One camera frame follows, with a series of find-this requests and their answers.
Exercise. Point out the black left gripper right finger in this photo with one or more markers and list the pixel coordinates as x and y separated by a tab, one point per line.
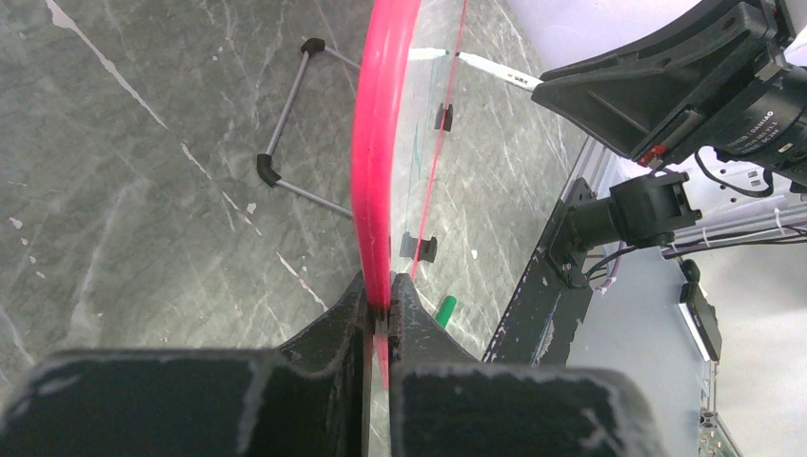
445	402

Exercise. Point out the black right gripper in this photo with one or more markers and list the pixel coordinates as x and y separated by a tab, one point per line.
662	98

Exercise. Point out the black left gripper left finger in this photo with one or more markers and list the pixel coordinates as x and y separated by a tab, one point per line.
307	397

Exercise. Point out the green marker cap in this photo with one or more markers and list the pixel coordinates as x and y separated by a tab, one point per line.
445	310

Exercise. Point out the green white marker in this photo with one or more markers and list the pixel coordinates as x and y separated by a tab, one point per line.
509	75

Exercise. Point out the pink framed whiteboard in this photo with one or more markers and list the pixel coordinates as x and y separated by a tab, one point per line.
403	115

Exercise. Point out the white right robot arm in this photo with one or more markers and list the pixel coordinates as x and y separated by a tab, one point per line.
646	211

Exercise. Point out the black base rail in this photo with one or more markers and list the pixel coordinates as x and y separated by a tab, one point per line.
540	321

